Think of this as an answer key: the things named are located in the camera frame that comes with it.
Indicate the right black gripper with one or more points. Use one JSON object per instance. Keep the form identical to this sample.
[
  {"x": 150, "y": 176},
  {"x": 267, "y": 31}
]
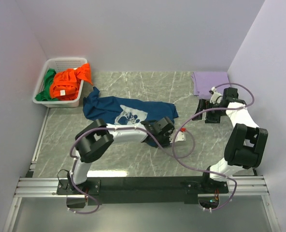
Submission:
[{"x": 203, "y": 104}]

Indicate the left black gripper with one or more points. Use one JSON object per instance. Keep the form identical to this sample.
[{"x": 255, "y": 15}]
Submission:
[{"x": 168, "y": 141}]

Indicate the blue t shirt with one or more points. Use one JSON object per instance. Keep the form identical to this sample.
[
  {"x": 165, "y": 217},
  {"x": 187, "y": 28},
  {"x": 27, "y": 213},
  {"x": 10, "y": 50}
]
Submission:
[{"x": 122, "y": 111}]

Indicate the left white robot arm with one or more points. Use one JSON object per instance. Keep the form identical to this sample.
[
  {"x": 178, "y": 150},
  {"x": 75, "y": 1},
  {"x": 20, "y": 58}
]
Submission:
[{"x": 92, "y": 142}]

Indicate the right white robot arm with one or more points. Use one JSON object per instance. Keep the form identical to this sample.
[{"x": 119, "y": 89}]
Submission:
[{"x": 246, "y": 144}]

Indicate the folded purple t shirt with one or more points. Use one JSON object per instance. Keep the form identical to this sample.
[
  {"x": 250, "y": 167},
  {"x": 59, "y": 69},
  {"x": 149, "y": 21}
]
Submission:
[{"x": 204, "y": 81}]

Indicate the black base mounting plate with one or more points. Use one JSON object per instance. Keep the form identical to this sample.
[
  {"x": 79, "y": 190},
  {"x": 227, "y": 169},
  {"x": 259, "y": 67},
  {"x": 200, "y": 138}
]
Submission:
[{"x": 164, "y": 189}]

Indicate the orange t shirt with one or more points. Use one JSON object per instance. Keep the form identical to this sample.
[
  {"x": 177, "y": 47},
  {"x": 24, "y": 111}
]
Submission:
[{"x": 66, "y": 84}]

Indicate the green t shirt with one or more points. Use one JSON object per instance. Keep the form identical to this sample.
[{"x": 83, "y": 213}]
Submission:
[{"x": 45, "y": 94}]

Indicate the white plastic laundry basket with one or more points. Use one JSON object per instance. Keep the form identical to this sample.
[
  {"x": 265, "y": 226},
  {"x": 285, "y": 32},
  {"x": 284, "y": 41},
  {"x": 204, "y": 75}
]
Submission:
[{"x": 59, "y": 65}]

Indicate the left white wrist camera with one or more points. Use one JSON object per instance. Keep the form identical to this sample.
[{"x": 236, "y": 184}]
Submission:
[{"x": 177, "y": 136}]

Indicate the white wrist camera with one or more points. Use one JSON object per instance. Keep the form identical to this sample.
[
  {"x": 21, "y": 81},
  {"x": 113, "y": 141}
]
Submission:
[
  {"x": 216, "y": 97},
  {"x": 177, "y": 136}
]

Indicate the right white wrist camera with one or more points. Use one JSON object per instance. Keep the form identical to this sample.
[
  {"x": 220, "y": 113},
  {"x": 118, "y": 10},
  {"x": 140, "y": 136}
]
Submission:
[{"x": 216, "y": 97}]

